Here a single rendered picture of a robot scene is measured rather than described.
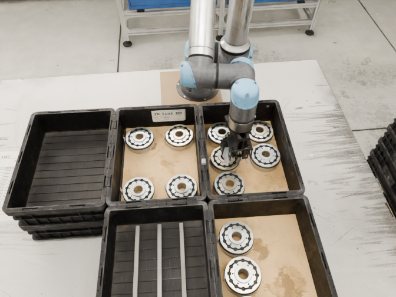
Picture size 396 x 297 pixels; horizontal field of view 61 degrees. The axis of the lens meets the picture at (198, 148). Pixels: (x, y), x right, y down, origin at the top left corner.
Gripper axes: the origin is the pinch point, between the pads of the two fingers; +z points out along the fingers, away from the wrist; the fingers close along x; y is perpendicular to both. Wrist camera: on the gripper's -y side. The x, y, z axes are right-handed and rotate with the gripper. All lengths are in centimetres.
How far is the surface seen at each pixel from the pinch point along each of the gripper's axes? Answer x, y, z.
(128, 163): -37.1, -4.3, 2.0
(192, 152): -13.6, -5.8, 2.0
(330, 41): 133, -170, 85
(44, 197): -65, 5, 2
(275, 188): 11.8, 13.5, 2.0
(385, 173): 93, -16, 57
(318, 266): 14.1, 42.0, -4.5
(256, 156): 7.7, 1.6, -1.2
